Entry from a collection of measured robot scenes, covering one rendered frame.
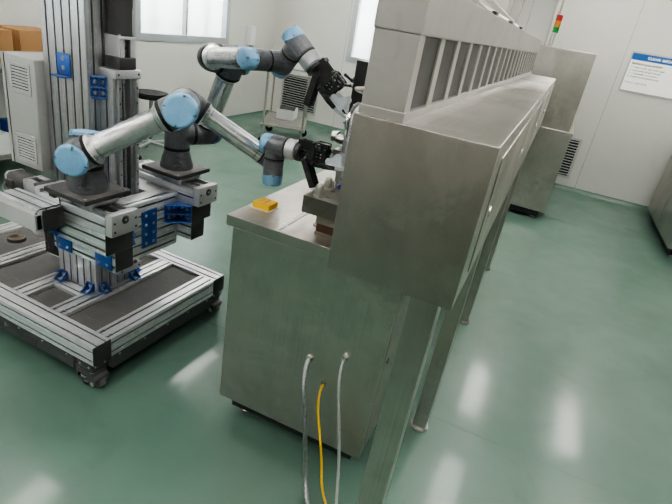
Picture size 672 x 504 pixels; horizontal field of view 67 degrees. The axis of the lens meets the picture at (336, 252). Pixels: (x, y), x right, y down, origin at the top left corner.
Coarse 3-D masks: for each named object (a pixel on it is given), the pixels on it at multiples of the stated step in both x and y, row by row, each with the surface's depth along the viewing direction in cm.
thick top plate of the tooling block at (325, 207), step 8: (312, 192) 173; (328, 192) 175; (336, 192) 177; (304, 200) 170; (312, 200) 168; (320, 200) 167; (328, 200) 168; (336, 200) 169; (304, 208) 171; (312, 208) 169; (320, 208) 168; (328, 208) 167; (336, 208) 166; (320, 216) 169; (328, 216) 168
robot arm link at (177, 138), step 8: (184, 128) 230; (192, 128) 233; (168, 136) 230; (176, 136) 230; (184, 136) 232; (192, 136) 234; (168, 144) 232; (176, 144) 231; (184, 144) 233; (192, 144) 239
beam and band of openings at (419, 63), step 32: (384, 0) 79; (416, 0) 77; (448, 0) 87; (384, 32) 81; (416, 32) 79; (448, 32) 94; (480, 32) 123; (512, 32) 181; (384, 64) 83; (416, 64) 82; (448, 64) 105; (480, 64) 142; (512, 64) 220; (384, 96) 84; (416, 96) 89; (448, 96) 115
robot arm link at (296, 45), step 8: (288, 32) 175; (296, 32) 175; (288, 40) 176; (296, 40) 175; (304, 40) 175; (288, 48) 177; (296, 48) 175; (304, 48) 175; (312, 48) 176; (288, 56) 179; (296, 56) 177
